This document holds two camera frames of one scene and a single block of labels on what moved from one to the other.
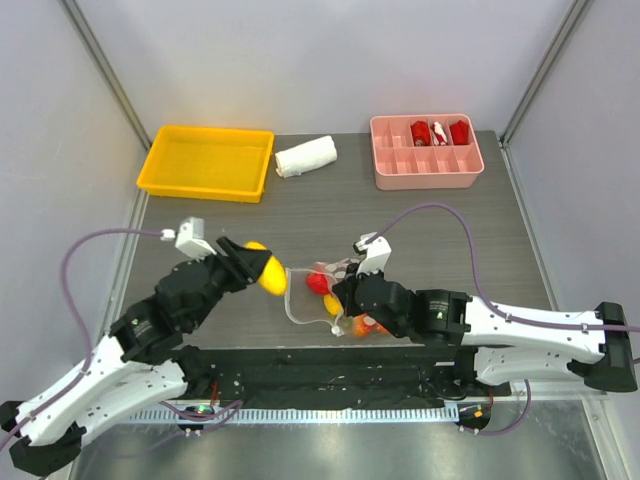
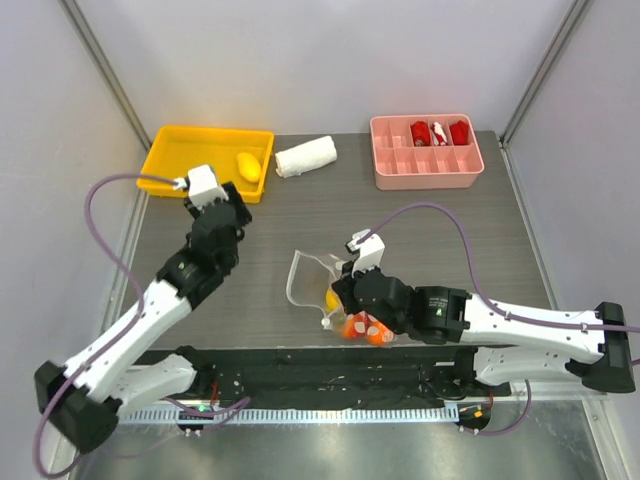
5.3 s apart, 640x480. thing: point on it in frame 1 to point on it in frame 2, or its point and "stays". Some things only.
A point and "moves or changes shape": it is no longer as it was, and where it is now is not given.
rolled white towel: x=305 y=156 stays
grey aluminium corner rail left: x=78 y=23 stays
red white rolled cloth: x=438 y=134 stays
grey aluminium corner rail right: x=575 y=12 stays
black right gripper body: x=351 y=293 stays
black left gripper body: x=226 y=278 to x=242 y=216
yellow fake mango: x=273 y=276 to x=249 y=167
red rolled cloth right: x=460 y=132 stays
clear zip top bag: x=310 y=299 moves or changes shape
